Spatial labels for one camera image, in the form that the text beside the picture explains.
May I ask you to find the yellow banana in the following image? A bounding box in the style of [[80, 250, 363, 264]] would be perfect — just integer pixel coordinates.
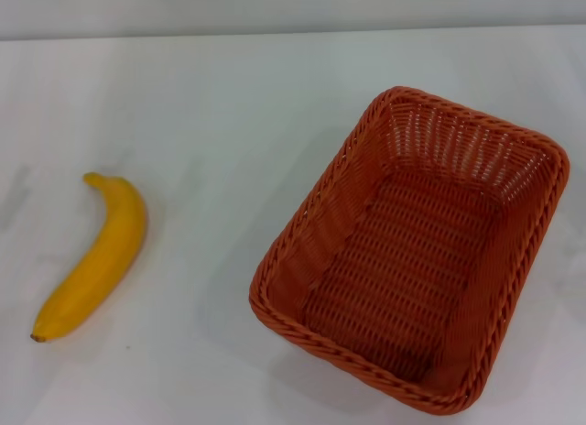
[[30, 171, 148, 343]]

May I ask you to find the orange woven plastic basket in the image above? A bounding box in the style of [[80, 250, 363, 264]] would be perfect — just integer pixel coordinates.
[[248, 86, 571, 415]]

